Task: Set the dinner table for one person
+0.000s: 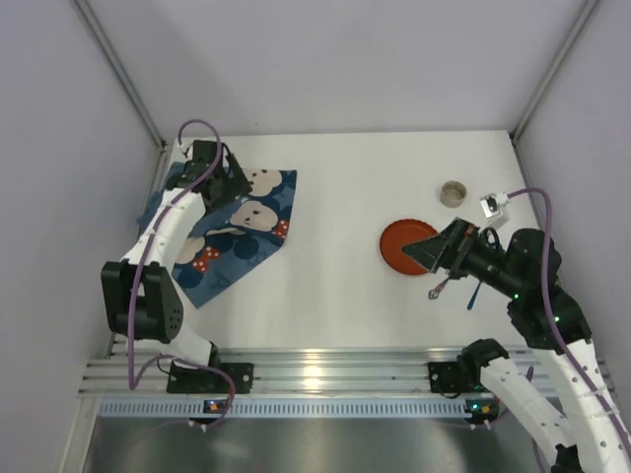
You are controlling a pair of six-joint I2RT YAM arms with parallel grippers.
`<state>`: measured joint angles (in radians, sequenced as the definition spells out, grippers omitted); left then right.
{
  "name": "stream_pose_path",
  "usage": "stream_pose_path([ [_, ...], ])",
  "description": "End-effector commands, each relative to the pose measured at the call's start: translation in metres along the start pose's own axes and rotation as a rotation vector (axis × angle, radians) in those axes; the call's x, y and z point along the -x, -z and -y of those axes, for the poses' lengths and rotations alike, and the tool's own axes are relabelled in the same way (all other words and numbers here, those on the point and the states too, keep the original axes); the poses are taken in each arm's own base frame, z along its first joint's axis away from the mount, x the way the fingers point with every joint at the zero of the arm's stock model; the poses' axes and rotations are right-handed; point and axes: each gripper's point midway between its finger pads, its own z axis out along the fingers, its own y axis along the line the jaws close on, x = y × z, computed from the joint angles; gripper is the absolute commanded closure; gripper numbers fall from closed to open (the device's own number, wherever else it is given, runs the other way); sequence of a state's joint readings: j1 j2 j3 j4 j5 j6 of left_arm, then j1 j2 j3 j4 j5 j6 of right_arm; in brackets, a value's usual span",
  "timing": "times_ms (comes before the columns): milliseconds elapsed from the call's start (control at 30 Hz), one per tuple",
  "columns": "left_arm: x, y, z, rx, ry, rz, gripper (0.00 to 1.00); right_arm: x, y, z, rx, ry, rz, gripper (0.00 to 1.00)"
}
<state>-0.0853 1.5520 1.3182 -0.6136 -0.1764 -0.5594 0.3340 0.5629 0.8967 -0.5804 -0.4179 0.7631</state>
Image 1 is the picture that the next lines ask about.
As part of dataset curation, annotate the red round plate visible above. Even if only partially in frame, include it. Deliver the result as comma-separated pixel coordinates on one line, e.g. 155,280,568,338
379,219,438,276

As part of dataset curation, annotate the blue cartoon mouse placemat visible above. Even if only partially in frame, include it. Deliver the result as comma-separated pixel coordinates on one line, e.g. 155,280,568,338
136,162,299,310

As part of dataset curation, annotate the small beige cup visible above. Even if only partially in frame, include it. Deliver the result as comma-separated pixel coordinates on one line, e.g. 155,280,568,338
440,180,467,208

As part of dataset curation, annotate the blue metal spoon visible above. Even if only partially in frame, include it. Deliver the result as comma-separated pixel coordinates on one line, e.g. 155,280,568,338
466,281,482,310

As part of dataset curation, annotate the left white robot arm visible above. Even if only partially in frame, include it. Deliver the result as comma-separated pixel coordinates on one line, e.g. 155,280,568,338
101,140,250,368

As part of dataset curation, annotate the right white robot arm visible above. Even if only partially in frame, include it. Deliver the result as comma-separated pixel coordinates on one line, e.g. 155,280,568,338
402,219,630,472

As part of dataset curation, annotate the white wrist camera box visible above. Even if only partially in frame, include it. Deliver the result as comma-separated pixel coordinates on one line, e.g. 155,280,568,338
480,192,510,230

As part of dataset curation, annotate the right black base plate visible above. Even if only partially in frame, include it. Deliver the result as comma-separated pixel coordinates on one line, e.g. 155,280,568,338
427,362,486,399

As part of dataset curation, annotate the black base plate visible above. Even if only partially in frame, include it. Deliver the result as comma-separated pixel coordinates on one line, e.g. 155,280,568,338
166,362,254,394
427,362,486,399

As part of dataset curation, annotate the aluminium mounting rail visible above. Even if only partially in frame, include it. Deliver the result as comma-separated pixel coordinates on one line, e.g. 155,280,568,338
79,343,459,397

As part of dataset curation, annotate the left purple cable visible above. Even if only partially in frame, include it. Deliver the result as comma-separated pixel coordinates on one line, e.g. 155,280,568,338
126,118,237,428

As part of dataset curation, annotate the purple cable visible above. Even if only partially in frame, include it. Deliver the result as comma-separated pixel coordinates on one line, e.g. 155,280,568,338
507,187,631,444
126,118,237,428

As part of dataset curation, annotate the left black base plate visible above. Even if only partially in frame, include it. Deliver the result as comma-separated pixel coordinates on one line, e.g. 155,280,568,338
166,362,254,394

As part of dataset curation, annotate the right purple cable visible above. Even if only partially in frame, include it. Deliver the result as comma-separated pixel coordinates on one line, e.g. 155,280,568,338
507,187,631,444

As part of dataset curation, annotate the perforated metal cable tray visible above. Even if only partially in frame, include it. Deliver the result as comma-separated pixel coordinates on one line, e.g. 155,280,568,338
99,398,498,419

